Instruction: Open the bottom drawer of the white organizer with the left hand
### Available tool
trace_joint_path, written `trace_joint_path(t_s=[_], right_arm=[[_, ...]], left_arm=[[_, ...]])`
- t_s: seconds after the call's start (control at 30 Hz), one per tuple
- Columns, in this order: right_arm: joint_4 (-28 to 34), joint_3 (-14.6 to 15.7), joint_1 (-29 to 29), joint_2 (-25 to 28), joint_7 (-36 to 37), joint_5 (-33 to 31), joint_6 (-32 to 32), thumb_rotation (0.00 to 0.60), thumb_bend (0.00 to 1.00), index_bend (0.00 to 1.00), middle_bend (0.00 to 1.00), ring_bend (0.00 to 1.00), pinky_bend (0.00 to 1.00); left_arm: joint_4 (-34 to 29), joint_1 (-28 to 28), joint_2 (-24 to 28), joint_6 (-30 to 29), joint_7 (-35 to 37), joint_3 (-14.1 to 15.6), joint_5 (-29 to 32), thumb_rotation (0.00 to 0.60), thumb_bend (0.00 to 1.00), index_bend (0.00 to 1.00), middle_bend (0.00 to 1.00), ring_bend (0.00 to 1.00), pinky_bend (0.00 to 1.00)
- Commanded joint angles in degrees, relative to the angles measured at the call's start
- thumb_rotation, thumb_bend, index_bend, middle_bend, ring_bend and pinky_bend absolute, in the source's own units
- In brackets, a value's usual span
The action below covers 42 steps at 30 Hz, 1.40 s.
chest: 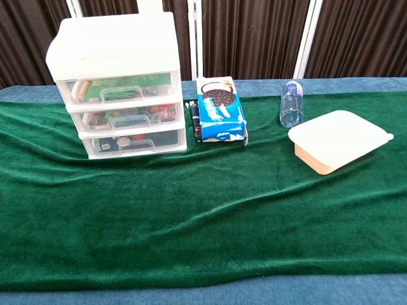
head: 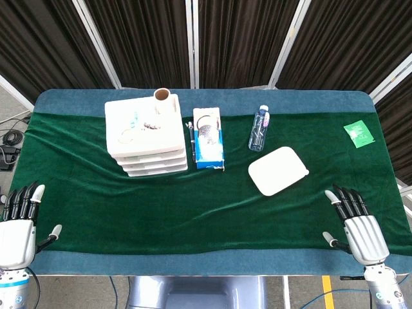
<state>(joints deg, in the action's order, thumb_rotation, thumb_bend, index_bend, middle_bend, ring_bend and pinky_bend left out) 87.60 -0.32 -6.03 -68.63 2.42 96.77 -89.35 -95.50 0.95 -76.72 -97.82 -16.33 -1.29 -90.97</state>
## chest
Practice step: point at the clear drawer with colourful contents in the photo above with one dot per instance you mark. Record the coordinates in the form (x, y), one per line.
(127, 122)

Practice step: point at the clear drawer with dark contents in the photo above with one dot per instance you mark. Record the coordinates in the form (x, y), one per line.
(165, 139)

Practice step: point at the green flat packet in drawer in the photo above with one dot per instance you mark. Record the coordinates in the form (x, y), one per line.
(133, 82)

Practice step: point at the clear drawer with green contents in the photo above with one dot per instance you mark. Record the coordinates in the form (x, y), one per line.
(95, 92)

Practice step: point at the wooden roll in drawer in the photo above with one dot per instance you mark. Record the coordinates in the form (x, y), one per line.
(79, 90)

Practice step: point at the blue Oreo cookie box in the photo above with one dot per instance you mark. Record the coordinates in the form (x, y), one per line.
(222, 127)

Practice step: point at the small black cylindrical object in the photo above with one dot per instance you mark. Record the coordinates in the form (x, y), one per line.
(194, 119)

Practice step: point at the green velvet cloth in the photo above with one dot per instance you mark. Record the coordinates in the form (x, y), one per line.
(203, 206)

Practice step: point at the clear plastic water bottle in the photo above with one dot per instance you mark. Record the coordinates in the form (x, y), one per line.
(291, 108)

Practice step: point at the beige rectangular food container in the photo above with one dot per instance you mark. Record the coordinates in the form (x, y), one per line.
(313, 163)

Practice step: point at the beige box with white lid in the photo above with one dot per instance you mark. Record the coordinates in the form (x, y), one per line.
(337, 136)

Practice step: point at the blue table cover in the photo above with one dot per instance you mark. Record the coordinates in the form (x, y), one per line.
(203, 294)

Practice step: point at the white screen frame post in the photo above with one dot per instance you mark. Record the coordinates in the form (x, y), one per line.
(306, 41)
(194, 38)
(74, 7)

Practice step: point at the white plastic drawer unit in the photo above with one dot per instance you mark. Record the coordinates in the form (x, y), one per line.
(111, 44)

